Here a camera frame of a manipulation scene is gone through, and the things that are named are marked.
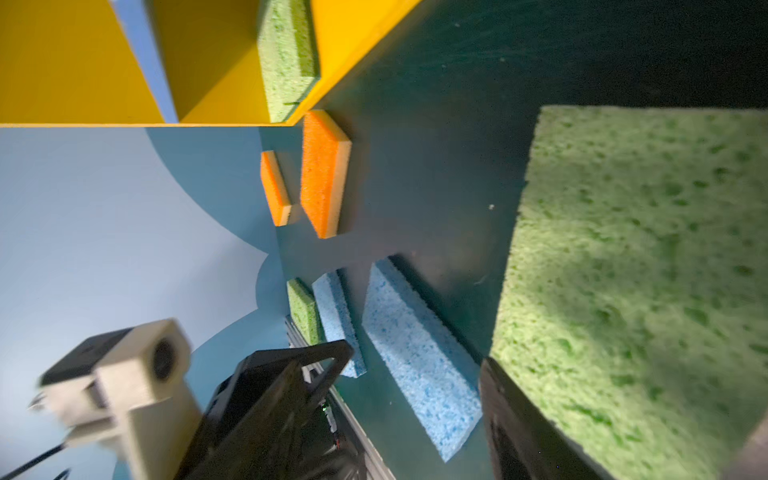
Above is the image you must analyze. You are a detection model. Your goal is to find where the blue sponge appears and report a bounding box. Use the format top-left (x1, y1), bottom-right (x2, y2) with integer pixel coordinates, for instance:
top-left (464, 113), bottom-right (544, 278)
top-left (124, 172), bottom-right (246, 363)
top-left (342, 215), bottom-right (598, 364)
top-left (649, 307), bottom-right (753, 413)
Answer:
top-left (312, 271), bottom-right (367, 378)
top-left (362, 258), bottom-right (482, 462)

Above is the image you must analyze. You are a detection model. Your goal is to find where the green sponge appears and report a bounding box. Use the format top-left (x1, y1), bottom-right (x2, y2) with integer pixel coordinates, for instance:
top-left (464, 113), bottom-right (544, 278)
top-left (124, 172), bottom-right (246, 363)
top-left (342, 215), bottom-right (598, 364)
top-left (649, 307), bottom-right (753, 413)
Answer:
top-left (257, 0), bottom-right (321, 123)
top-left (287, 278), bottom-right (325, 345)
top-left (491, 105), bottom-right (767, 479)

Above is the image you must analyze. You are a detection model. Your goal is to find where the orange sponge far left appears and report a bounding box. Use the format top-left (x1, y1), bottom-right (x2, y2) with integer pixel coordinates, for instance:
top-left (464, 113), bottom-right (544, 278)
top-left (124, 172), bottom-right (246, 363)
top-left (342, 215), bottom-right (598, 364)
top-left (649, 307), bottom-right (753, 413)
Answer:
top-left (260, 151), bottom-right (295, 227)

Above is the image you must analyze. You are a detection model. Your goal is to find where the blue sponge left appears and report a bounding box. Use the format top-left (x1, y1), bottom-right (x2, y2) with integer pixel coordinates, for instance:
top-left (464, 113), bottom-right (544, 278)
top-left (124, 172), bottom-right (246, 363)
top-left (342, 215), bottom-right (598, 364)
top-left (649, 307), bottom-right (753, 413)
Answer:
top-left (312, 271), bottom-right (367, 378)

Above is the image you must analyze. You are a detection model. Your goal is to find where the blue sponge centre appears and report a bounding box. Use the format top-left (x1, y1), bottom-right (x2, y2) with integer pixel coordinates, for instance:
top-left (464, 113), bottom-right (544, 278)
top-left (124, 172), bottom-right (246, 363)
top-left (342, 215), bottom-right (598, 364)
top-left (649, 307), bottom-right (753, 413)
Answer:
top-left (362, 258), bottom-right (482, 462)

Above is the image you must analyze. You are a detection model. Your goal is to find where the orange sponge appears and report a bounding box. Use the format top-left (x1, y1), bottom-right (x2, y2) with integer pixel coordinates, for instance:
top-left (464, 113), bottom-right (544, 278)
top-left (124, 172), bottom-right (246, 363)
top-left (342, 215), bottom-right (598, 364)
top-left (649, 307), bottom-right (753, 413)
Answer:
top-left (260, 151), bottom-right (295, 227)
top-left (300, 110), bottom-right (352, 239)

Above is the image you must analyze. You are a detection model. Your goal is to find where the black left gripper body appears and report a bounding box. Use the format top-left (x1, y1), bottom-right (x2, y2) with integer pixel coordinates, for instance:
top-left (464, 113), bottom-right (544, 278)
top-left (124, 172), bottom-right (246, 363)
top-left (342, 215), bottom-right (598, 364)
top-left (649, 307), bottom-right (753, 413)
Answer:
top-left (176, 353), bottom-right (358, 479)

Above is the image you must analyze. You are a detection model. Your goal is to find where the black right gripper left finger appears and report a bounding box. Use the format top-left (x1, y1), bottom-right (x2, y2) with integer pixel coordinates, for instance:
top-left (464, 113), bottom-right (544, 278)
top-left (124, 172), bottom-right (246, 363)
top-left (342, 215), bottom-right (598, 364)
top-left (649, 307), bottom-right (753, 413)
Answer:
top-left (288, 340), bottom-right (354, 414)

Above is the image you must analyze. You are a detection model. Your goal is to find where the orange sponge left of centre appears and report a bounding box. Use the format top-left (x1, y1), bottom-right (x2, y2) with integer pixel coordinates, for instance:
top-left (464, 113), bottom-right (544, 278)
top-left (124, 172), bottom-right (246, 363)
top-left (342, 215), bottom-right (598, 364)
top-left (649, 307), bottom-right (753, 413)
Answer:
top-left (300, 110), bottom-right (352, 239)

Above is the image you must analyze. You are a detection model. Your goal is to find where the yellow wooden shelf unit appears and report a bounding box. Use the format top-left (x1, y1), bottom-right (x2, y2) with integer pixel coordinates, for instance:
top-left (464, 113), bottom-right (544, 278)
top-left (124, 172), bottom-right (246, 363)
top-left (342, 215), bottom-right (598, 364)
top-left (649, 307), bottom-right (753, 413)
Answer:
top-left (0, 0), bottom-right (424, 128)

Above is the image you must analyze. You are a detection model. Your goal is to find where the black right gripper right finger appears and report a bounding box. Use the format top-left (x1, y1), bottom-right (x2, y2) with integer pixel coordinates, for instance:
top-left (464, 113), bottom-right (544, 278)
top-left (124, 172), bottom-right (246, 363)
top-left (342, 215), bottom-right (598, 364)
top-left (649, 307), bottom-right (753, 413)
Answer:
top-left (478, 357), bottom-right (612, 479)

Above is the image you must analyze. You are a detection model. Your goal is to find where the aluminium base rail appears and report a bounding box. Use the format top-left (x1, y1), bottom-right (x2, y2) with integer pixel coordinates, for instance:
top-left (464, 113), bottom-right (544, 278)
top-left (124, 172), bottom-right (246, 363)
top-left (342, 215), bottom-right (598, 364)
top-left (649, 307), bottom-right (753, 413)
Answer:
top-left (285, 315), bottom-right (396, 480)

